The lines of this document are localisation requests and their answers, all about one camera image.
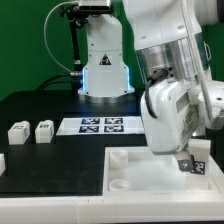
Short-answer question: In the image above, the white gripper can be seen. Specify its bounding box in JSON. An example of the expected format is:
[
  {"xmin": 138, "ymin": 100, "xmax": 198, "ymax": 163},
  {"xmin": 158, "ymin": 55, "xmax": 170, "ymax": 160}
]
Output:
[{"xmin": 141, "ymin": 80, "xmax": 224, "ymax": 172}]

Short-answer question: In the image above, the white square tabletop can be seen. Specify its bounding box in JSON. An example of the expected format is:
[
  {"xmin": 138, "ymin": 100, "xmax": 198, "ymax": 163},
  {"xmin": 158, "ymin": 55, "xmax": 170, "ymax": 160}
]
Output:
[{"xmin": 103, "ymin": 147, "xmax": 224, "ymax": 195}]

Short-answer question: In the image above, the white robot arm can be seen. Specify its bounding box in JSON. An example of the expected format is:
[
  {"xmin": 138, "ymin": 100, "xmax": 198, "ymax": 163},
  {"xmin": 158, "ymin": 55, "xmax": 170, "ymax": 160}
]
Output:
[{"xmin": 78, "ymin": 0, "xmax": 224, "ymax": 172}]

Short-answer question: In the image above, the white marker sheet with tags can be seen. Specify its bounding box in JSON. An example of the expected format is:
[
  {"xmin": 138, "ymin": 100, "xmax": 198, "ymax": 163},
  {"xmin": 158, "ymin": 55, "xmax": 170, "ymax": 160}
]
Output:
[{"xmin": 57, "ymin": 116, "xmax": 144, "ymax": 136}]

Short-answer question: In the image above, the white part at left edge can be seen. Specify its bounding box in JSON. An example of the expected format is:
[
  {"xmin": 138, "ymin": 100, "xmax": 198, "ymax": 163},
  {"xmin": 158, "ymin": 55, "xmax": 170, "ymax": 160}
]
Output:
[{"xmin": 0, "ymin": 154, "xmax": 6, "ymax": 177}]

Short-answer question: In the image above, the white obstacle wall front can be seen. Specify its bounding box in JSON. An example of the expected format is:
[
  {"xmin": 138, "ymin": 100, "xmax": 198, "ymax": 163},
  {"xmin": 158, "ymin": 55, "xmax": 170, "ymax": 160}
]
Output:
[{"xmin": 0, "ymin": 197, "xmax": 224, "ymax": 224}]

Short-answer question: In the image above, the black cable at base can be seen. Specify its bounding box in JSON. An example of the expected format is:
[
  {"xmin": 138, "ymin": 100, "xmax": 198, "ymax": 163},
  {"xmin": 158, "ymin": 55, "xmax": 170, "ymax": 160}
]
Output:
[{"xmin": 37, "ymin": 73, "xmax": 82, "ymax": 92}]

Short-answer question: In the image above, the black camera stand pole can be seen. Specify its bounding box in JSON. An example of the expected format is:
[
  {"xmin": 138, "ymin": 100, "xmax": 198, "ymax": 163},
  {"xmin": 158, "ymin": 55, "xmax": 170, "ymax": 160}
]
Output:
[{"xmin": 59, "ymin": 5, "xmax": 87, "ymax": 94}]

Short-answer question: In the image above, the grey cable loop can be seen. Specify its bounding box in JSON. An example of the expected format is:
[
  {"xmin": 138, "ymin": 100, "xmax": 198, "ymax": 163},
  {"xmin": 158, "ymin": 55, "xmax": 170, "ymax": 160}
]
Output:
[{"xmin": 43, "ymin": 1, "xmax": 81, "ymax": 74}]

